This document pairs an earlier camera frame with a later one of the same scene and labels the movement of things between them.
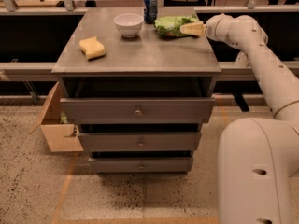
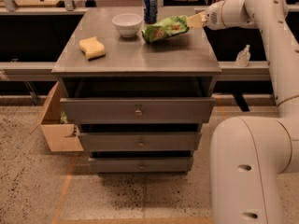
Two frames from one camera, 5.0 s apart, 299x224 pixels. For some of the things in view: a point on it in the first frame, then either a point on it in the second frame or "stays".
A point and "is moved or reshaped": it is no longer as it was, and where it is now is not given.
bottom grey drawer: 140,164 stays
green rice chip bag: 170,25 is moved or reshaped
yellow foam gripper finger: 196,29 → 197,21
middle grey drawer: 140,141 stays
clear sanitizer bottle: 242,60 stays
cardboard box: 57,136 stays
